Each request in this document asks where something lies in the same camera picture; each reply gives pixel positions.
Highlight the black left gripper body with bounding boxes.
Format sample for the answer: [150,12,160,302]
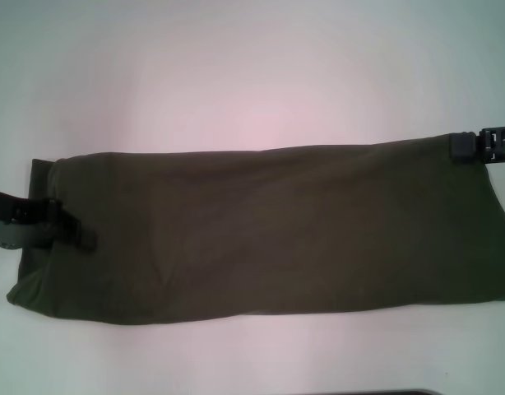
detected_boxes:
[0,188,57,251]

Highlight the dark green printed t-shirt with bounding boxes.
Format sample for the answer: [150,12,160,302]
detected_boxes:
[5,132,505,326]

